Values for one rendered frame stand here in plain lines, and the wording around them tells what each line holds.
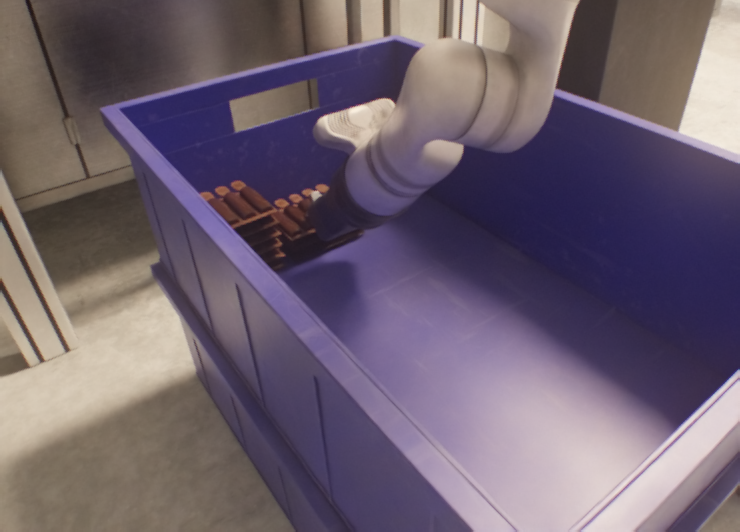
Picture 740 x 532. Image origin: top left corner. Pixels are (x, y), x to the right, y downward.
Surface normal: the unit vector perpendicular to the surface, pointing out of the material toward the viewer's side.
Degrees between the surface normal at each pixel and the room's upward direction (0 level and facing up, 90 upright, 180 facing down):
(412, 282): 0
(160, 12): 90
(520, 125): 92
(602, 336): 0
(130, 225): 0
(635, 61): 90
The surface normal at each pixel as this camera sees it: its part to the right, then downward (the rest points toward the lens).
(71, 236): -0.04, -0.80
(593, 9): -0.90, 0.29
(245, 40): 0.56, 0.48
